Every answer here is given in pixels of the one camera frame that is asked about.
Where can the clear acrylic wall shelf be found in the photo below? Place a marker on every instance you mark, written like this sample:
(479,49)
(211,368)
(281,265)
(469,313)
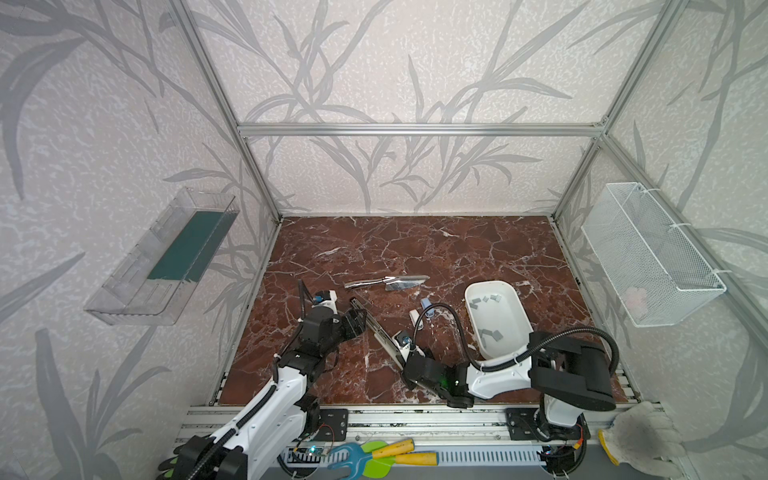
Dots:
(153,284)

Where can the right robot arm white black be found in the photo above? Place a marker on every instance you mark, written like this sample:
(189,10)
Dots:
(571,370)

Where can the pink object in basket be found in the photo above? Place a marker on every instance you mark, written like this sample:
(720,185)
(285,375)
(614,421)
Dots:
(636,302)

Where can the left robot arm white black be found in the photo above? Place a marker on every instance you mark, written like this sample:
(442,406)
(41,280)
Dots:
(282,412)

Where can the green trowel yellow handle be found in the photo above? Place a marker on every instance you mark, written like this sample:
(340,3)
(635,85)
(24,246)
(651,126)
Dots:
(379,467)

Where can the black white stapler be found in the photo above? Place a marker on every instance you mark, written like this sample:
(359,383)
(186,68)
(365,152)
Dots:
(387,342)

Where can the white knit work glove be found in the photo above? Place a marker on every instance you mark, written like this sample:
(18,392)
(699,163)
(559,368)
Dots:
(644,437)

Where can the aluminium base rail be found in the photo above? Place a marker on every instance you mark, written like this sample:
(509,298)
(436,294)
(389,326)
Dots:
(487,435)

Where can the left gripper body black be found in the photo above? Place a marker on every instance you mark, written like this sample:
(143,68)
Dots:
(318,312)

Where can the white wire mesh basket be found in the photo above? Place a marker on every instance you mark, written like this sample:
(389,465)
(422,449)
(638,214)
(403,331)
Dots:
(640,245)

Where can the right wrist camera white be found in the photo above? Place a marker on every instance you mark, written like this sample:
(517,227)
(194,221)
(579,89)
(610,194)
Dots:
(404,343)

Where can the small white stapler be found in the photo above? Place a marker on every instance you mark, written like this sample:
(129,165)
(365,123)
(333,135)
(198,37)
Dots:
(415,318)

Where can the white plastic tray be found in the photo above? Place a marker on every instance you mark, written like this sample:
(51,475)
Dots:
(508,316)

